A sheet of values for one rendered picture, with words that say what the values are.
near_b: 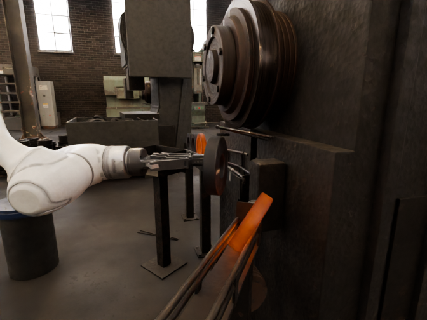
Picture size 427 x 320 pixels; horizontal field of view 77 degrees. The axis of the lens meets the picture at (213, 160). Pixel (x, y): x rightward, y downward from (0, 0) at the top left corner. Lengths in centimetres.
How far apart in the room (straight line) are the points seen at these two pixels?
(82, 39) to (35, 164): 1074
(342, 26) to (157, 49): 302
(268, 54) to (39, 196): 71
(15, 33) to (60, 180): 749
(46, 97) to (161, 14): 737
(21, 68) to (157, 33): 481
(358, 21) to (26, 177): 79
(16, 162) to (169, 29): 324
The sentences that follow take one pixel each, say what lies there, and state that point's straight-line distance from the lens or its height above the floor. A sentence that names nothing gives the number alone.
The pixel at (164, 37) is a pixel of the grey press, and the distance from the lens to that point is 372.
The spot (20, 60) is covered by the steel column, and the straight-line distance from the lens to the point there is 797.
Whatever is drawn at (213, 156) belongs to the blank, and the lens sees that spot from 64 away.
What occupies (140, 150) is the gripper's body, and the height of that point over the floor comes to 87.
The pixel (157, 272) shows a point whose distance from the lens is 173.
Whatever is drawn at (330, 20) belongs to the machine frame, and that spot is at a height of 120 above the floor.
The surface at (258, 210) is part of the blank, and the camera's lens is 62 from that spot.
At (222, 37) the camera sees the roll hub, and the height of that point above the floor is 120.
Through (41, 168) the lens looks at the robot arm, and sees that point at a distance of 63.
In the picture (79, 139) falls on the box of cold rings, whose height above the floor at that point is 55.
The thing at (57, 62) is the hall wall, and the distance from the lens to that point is 1137.
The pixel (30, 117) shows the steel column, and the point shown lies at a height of 56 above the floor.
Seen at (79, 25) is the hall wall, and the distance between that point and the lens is 1142.
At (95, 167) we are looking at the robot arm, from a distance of 73.
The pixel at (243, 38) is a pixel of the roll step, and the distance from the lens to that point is 95.
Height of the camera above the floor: 100
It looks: 13 degrees down
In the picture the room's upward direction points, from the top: straight up
